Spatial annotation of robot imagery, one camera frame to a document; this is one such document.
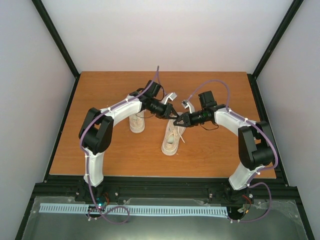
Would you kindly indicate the left black frame post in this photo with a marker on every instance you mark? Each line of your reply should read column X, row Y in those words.
column 50, row 26

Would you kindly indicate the black frame post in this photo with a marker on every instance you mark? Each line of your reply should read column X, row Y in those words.
column 280, row 31
column 50, row 26

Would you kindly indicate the green lit circuit board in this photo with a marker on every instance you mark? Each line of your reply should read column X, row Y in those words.
column 102, row 202

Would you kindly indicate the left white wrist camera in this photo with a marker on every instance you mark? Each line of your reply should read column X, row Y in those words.
column 169, row 97

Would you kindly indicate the right black frame post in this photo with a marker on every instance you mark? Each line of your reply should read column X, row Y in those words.
column 280, row 31

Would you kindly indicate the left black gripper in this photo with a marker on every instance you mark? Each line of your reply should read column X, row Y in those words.
column 167, row 111

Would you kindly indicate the white lace sneaker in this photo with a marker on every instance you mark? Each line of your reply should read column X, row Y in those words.
column 173, row 135
column 137, row 122

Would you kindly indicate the light blue cable duct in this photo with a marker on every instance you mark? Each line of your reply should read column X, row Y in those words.
column 136, row 210

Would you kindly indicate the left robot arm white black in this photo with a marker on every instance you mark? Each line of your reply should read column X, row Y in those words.
column 97, row 129

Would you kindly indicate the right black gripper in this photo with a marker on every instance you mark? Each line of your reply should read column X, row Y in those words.
column 183, row 117

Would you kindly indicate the black aluminium frame rail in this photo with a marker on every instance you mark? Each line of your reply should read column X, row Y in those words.
column 209, row 190

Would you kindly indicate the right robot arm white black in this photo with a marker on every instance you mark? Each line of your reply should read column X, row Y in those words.
column 256, row 146

